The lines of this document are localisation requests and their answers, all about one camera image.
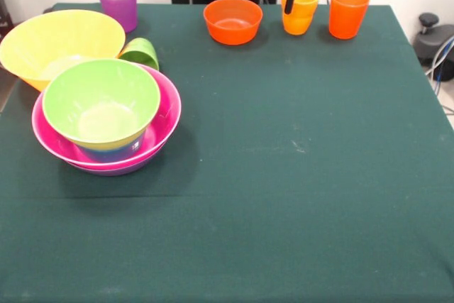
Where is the purple bowl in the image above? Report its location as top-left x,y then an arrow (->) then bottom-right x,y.
65,155 -> 167,177

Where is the green cup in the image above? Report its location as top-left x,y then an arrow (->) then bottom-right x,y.
118,37 -> 160,72

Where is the dark green tablecloth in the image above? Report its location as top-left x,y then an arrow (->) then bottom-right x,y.
0,1 -> 454,303

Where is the blue-grey cable bundle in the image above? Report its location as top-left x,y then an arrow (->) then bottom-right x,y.
424,35 -> 454,82

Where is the dark grey equipment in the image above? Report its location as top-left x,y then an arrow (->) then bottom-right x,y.
0,0 -> 17,40

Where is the blue bowl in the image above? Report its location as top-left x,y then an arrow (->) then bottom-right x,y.
76,132 -> 146,162

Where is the purple cup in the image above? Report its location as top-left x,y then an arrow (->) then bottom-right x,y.
96,0 -> 138,33

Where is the green bowl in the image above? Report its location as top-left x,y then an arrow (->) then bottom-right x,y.
41,58 -> 162,148

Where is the large pink bowl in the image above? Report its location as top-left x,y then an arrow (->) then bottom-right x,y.
31,63 -> 183,171

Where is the orange bowl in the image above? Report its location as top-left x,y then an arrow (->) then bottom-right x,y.
203,0 -> 264,46

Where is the orange cup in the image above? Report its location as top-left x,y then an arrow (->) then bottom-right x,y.
328,0 -> 371,40

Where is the yellow-orange cup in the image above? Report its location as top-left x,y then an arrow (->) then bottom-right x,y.
281,0 -> 321,37

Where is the large yellow bowl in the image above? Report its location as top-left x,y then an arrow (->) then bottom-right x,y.
0,9 -> 127,92

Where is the black clamp device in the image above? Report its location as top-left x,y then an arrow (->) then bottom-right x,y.
413,13 -> 454,67

